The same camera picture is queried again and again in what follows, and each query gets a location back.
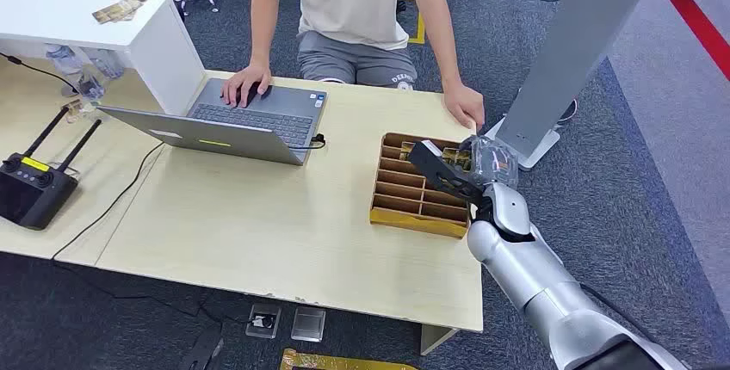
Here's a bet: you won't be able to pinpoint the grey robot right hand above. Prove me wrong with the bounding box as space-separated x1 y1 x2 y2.
461 134 520 189

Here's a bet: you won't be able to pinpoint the gold patterned card stack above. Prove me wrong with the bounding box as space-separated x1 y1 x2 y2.
399 142 474 172

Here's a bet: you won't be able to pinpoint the person's left hand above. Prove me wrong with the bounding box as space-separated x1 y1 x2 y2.
442 82 486 131

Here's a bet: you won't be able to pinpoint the person's hand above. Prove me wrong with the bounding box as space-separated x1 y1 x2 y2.
442 82 486 131
220 64 274 109

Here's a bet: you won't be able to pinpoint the wooden card organizer tray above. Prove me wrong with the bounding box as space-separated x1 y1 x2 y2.
369 132 474 240

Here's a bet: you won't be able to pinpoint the person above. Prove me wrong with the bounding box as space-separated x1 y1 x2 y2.
220 0 486 131

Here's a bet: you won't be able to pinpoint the person's right hand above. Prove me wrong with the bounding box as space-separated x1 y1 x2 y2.
220 64 274 109

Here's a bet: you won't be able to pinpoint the grey panel stand white base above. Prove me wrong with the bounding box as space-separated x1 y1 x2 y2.
485 0 663 172

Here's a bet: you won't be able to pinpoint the yellow floor tape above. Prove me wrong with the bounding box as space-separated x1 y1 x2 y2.
398 0 427 46

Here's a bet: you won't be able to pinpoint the black usb plug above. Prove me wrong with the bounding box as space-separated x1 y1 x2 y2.
289 133 327 152

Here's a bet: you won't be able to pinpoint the red barrier belt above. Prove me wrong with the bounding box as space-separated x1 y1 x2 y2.
653 0 730 81

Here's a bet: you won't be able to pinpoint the grey laptop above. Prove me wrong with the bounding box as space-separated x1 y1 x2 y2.
97 77 329 167

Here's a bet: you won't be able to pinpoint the empty clear plastic box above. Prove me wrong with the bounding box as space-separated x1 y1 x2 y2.
290 306 327 343

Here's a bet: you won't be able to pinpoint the gold tray on floor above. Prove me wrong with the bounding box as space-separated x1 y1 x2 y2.
279 348 420 370

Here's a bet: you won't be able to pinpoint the clear plastic box with insert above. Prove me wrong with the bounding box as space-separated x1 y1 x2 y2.
245 304 282 340

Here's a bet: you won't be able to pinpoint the white desk shelf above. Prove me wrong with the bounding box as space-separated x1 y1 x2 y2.
0 0 207 116

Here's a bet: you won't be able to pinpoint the clear plastic water bottle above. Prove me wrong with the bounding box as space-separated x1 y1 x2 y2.
85 47 126 81
45 43 84 98

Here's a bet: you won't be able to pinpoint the gold cards on shelf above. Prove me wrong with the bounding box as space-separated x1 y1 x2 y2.
92 0 148 25

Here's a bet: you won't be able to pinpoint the black remote controller with antennas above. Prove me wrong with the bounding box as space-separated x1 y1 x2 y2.
0 106 104 231

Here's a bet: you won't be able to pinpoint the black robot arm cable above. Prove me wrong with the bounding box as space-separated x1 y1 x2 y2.
580 282 658 341

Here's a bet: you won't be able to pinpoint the black laptop cable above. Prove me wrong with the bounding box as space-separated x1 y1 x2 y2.
50 142 166 262

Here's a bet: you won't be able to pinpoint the thin black power cable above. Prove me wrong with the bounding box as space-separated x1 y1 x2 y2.
0 52 81 95

